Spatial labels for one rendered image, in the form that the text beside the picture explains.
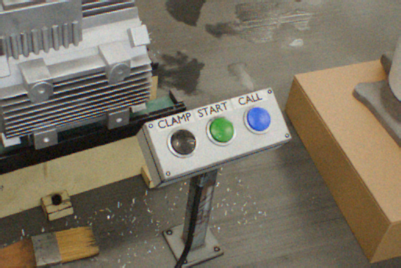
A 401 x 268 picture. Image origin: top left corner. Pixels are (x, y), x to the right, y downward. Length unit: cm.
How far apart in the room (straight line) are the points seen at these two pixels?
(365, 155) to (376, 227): 11
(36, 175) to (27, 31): 24
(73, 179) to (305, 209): 36
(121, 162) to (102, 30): 24
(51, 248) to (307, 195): 40
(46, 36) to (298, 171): 49
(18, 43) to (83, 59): 8
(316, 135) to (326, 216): 13
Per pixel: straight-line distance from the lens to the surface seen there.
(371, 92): 113
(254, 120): 81
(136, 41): 88
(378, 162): 105
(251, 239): 103
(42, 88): 84
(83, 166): 102
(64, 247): 100
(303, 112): 115
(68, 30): 86
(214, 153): 79
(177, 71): 125
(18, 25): 83
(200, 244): 100
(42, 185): 102
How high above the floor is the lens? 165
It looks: 47 degrees down
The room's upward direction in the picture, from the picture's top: 9 degrees clockwise
